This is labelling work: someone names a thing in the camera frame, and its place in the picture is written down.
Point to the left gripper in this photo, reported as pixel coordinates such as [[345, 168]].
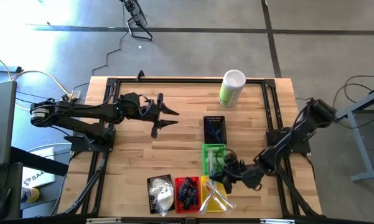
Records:
[[137, 107]]

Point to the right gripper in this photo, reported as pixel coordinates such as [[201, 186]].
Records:
[[245, 174]]

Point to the red white toothbrush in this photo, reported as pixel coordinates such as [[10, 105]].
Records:
[[210, 187]]

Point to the dark grey toiletry tube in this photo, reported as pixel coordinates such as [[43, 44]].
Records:
[[193, 193], [186, 203]]

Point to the dark blue DSC tube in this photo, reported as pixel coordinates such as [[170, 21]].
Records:
[[186, 186]]

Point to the clear bag of cotton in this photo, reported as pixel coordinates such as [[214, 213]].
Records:
[[157, 183], [163, 205]]

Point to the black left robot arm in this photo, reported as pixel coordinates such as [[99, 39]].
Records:
[[81, 112]]

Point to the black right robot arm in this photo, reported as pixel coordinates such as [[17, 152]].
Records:
[[298, 130]]

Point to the green slotted plastic basket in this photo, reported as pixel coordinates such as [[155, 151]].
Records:
[[204, 165]]

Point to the yellow slotted plastic basket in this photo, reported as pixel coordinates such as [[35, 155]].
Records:
[[219, 207]]

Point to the black slotted plastic basket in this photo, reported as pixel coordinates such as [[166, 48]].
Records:
[[205, 137], [150, 199]]

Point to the red slotted plastic basket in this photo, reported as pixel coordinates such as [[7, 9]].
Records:
[[178, 208]]

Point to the green white wipes canister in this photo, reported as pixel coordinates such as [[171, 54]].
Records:
[[231, 90]]

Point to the black floor fan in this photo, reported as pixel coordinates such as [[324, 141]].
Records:
[[138, 17]]

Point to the white printed box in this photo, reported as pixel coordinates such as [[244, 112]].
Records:
[[39, 175]]

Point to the yellow blue container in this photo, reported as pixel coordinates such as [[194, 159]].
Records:
[[31, 194]]

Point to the grey laptop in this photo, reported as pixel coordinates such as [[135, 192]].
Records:
[[0, 124]]

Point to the black computer mouse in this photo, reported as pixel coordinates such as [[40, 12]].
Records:
[[0, 203]]

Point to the black aluminium rig frame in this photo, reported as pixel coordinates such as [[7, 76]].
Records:
[[174, 81]]

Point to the blue steel frame workbench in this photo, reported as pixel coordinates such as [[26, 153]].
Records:
[[361, 146]]

